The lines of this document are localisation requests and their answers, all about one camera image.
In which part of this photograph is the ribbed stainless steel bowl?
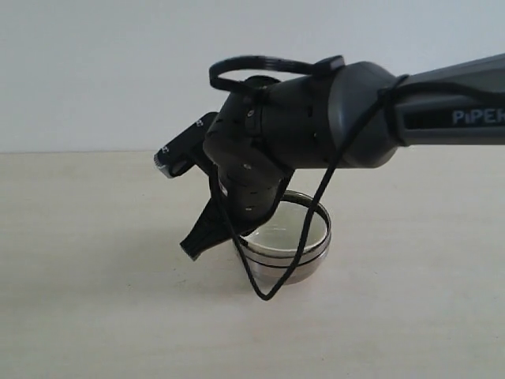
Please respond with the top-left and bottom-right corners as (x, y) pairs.
(239, 190), (331, 267)

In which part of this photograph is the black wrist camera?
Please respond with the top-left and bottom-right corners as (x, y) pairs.
(153, 112), (218, 178)

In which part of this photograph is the white ceramic bowl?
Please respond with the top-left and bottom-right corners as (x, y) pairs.
(243, 201), (328, 257)

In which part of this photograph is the flat black ribbon cable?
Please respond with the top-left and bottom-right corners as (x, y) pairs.
(208, 54), (346, 94)

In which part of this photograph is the thin black cable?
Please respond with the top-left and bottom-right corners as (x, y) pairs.
(208, 74), (411, 303)

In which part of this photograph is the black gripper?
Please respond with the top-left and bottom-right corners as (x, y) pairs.
(180, 111), (294, 261)

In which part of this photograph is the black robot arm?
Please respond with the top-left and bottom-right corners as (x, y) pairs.
(181, 55), (504, 258)

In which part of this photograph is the smooth stainless steel bowl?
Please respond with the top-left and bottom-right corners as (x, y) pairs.
(238, 252), (331, 286)

